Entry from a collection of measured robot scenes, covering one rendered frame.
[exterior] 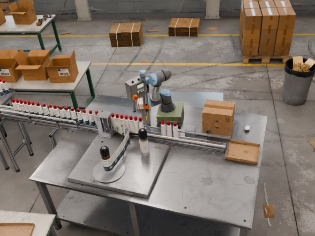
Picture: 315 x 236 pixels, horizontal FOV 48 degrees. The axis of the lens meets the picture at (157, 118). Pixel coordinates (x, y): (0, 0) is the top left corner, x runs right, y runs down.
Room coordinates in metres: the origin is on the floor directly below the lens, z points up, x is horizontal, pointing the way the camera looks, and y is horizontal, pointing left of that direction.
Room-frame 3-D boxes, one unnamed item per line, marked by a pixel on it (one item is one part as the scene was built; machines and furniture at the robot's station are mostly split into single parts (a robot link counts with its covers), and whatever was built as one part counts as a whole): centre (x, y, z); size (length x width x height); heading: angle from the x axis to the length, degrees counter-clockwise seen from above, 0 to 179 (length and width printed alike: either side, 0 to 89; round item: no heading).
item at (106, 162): (2.36, 0.50, 1.04); 0.09 x 0.09 x 0.29
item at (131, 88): (2.98, 0.19, 1.38); 0.17 x 0.10 x 0.19; 123
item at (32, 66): (4.53, 1.65, 0.96); 0.53 x 0.45 x 0.37; 170
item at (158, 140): (2.86, 0.12, 0.85); 1.65 x 0.11 x 0.05; 68
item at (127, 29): (7.12, 0.49, 0.16); 0.65 x 0.54 x 0.32; 83
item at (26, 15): (6.71, 2.39, 0.97); 0.43 x 0.42 x 0.37; 165
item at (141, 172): (2.49, 0.40, 0.86); 0.80 x 0.67 x 0.05; 68
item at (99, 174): (2.36, 0.50, 0.89); 0.31 x 0.31 x 0.01
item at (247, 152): (2.49, -0.81, 0.85); 0.30 x 0.26 x 0.04; 68
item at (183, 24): (7.37, -0.78, 0.11); 0.65 x 0.54 x 0.22; 75
